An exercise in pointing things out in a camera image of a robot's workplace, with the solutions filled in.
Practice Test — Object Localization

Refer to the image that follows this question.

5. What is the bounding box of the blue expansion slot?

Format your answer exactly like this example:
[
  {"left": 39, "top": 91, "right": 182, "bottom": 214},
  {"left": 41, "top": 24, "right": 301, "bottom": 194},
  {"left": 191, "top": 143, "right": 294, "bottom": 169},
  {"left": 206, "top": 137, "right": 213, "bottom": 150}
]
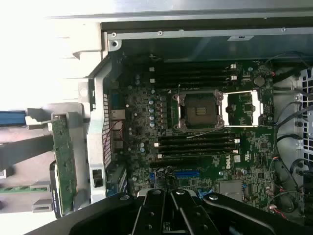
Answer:
[{"left": 175, "top": 170, "right": 201, "bottom": 180}]

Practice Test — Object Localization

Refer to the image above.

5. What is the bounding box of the silver chipset heat sink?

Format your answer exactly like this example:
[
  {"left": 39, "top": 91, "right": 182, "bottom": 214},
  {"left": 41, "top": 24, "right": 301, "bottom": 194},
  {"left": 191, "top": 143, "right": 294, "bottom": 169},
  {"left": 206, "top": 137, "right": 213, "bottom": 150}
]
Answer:
[{"left": 219, "top": 181, "right": 243, "bottom": 200}]

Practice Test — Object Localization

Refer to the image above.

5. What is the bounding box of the thin locking lever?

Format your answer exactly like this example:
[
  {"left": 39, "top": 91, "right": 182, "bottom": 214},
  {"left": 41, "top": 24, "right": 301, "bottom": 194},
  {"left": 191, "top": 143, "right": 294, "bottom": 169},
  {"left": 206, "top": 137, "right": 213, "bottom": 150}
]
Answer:
[{"left": 186, "top": 127, "right": 227, "bottom": 140}]

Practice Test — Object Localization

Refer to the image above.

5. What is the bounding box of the black open PC case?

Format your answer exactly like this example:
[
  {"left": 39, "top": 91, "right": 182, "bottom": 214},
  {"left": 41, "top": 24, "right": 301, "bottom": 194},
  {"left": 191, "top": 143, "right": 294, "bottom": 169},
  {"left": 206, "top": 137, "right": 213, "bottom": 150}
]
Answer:
[{"left": 78, "top": 21, "right": 313, "bottom": 235}]

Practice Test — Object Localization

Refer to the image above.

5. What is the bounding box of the green motherboard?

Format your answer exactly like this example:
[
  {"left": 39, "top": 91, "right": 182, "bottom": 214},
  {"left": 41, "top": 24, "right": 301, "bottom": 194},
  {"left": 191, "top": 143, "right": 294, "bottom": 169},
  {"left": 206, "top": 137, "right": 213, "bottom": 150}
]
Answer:
[{"left": 107, "top": 57, "right": 278, "bottom": 216}]

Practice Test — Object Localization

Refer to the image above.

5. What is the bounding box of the CPU socket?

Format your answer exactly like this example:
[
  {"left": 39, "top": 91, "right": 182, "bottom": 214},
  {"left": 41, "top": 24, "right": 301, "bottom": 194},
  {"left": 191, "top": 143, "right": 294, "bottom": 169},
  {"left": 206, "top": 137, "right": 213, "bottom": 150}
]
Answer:
[{"left": 174, "top": 88, "right": 224, "bottom": 130}]

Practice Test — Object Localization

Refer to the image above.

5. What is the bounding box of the metal socket cover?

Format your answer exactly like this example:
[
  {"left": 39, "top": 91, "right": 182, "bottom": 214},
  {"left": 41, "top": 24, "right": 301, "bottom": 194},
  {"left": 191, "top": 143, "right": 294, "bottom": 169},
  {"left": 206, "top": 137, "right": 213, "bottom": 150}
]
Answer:
[{"left": 221, "top": 89, "right": 264, "bottom": 127}]

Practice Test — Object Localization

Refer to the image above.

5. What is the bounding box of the black RAM slot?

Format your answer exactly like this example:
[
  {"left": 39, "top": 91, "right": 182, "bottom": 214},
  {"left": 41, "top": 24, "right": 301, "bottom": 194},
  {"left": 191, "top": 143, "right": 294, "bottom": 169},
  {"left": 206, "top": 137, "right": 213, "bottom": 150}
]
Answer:
[
  {"left": 149, "top": 70, "right": 238, "bottom": 76},
  {"left": 149, "top": 82, "right": 238, "bottom": 89},
  {"left": 149, "top": 76, "right": 238, "bottom": 83},
  {"left": 149, "top": 63, "right": 238, "bottom": 71}
]

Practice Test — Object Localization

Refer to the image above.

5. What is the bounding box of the green RAM stick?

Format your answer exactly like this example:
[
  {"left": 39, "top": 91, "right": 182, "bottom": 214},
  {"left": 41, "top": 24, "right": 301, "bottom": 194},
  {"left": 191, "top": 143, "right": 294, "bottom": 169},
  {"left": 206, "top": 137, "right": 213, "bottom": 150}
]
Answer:
[{"left": 0, "top": 185, "right": 51, "bottom": 194}]

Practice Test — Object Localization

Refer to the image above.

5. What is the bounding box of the grey parts rack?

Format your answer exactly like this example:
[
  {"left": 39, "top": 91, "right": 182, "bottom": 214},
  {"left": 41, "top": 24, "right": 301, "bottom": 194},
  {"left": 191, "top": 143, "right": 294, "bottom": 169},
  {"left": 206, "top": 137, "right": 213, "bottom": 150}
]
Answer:
[{"left": 0, "top": 101, "right": 92, "bottom": 213}]

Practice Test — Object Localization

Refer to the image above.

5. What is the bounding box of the metal disk bay cage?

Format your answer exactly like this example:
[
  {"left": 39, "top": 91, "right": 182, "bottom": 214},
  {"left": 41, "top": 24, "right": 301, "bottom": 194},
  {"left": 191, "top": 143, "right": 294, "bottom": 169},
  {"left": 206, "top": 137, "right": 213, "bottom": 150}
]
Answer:
[{"left": 292, "top": 67, "right": 313, "bottom": 169}]

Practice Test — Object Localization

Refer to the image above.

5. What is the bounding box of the hard disk with blue carrier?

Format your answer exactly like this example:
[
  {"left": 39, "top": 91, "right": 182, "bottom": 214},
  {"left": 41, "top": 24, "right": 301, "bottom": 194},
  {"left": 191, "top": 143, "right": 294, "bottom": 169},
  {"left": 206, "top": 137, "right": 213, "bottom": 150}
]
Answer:
[{"left": 0, "top": 110, "right": 37, "bottom": 128}]

